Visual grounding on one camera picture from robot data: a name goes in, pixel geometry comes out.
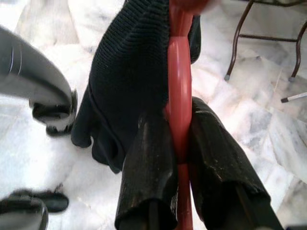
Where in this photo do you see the black sweater large green logo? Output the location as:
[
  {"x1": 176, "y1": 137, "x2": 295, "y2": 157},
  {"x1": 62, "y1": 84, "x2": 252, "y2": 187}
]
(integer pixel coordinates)
[{"x1": 71, "y1": 0, "x2": 202, "y2": 174}]

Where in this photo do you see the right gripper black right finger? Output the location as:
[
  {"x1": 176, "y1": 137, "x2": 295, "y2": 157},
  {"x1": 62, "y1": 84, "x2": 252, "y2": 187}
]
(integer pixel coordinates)
[{"x1": 189, "y1": 97, "x2": 286, "y2": 230}]

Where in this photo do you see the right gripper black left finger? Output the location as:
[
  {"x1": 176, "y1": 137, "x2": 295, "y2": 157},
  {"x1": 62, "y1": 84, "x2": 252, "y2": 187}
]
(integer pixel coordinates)
[{"x1": 115, "y1": 112, "x2": 179, "y2": 230}]

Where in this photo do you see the silver metal clothes rack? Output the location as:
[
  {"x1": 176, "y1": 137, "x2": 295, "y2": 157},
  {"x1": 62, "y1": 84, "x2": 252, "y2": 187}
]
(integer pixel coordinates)
[{"x1": 281, "y1": 92, "x2": 307, "y2": 104}]

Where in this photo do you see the marble pattern folding table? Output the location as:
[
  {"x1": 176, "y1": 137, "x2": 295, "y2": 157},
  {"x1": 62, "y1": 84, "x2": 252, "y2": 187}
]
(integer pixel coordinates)
[{"x1": 225, "y1": 0, "x2": 307, "y2": 81}]

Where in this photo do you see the grey robot right leg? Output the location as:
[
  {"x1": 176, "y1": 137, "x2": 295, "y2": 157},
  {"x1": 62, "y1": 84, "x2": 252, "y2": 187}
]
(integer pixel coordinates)
[{"x1": 0, "y1": 183, "x2": 70, "y2": 230}]

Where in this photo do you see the red plastic hanger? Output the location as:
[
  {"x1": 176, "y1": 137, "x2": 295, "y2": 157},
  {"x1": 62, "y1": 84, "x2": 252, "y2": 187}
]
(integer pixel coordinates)
[{"x1": 164, "y1": 0, "x2": 213, "y2": 230}]

